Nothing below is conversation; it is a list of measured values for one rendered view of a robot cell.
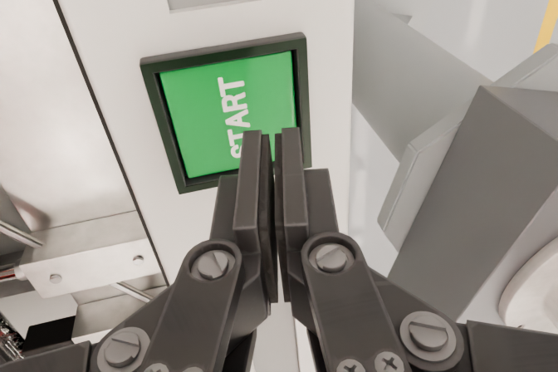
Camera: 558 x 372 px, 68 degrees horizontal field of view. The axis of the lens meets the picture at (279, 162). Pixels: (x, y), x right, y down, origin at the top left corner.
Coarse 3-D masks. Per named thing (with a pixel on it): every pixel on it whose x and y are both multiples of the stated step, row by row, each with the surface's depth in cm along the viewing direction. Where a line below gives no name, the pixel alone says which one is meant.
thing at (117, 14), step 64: (64, 0) 12; (128, 0) 13; (192, 0) 13; (256, 0) 13; (320, 0) 14; (128, 64) 14; (320, 64) 15; (128, 128) 15; (320, 128) 17; (192, 192) 17
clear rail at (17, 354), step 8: (0, 312) 28; (0, 320) 28; (8, 320) 29; (0, 328) 28; (8, 328) 28; (0, 336) 28; (8, 336) 29; (16, 336) 29; (0, 344) 28; (8, 344) 29; (16, 344) 29; (8, 352) 29; (16, 352) 29
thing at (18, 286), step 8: (0, 256) 34; (8, 256) 34; (16, 256) 34; (0, 264) 33; (16, 280) 32; (0, 288) 32; (8, 288) 33; (16, 288) 33; (24, 288) 33; (32, 288) 33; (0, 296) 33
